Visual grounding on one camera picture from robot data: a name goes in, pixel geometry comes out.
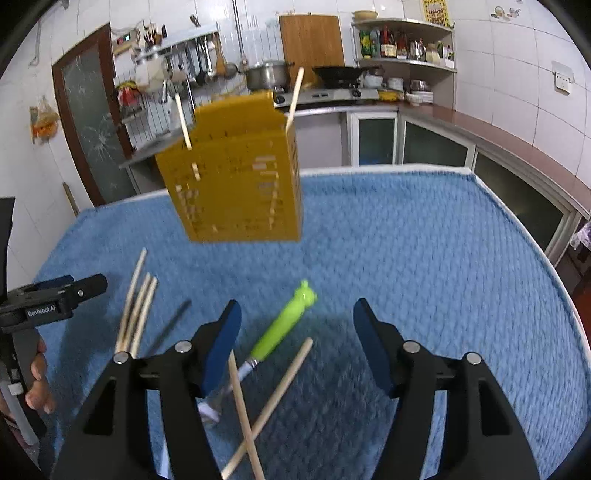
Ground crossing wooden chopstick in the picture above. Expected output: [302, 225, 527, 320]
[221, 337, 314, 479]

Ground steel kitchen sink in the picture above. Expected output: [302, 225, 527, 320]
[118, 129, 184, 169]

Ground kitchen counter with cabinets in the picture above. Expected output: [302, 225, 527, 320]
[118, 98, 591, 269]

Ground person's left hand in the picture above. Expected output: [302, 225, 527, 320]
[25, 337, 56, 414]

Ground hanging orange bag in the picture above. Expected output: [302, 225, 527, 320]
[29, 96, 60, 144]

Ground brown framed glass door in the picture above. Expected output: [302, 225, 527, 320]
[52, 24, 136, 206]

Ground blue textured table cloth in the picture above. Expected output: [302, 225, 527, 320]
[39, 171, 590, 479]

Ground yellow perforated utensil holder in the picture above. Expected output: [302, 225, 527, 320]
[155, 91, 304, 243]

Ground chrome faucet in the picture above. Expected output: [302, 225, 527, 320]
[159, 79, 193, 130]

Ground steel gas stove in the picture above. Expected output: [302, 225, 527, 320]
[273, 88, 380, 108]

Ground steel pot with lid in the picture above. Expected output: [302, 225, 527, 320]
[245, 60, 294, 92]

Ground wooden cutting board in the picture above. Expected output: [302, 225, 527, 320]
[279, 14, 345, 87]

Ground black wok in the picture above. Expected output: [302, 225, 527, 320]
[312, 66, 383, 89]

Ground stack of white bowls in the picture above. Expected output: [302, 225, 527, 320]
[386, 77, 434, 105]

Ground white corner shelf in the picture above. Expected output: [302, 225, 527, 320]
[351, 17, 458, 109]

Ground dark handled metal spoon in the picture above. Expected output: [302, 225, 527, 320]
[146, 299, 192, 356]

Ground green handled metal fork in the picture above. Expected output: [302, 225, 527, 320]
[198, 280, 318, 427]

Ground wall utensil rack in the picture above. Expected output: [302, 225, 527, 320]
[133, 23, 238, 87]

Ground white wall switch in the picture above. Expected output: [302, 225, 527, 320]
[552, 61, 575, 95]

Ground yellow wall poster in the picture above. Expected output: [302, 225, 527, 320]
[421, 0, 451, 28]

